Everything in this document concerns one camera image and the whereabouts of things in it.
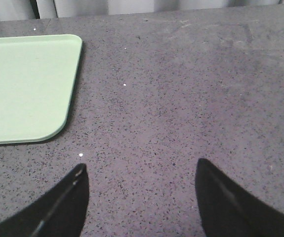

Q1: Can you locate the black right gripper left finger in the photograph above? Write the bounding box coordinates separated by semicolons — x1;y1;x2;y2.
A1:
0;163;89;237

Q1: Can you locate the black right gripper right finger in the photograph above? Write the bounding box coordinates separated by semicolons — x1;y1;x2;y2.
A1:
195;158;284;237

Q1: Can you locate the light green plastic tray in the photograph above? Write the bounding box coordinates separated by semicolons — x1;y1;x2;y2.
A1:
0;34;82;144

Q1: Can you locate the grey pleated curtain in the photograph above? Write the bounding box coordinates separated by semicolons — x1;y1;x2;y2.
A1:
0;0;284;21

